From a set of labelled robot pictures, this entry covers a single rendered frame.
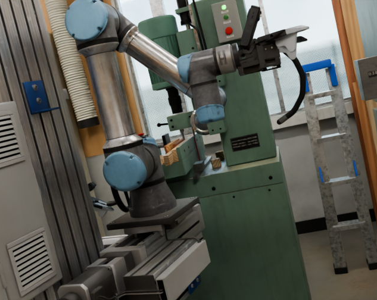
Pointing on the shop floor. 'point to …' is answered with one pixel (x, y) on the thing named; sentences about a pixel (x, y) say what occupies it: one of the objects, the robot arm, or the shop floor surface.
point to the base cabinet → (252, 247)
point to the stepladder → (332, 75)
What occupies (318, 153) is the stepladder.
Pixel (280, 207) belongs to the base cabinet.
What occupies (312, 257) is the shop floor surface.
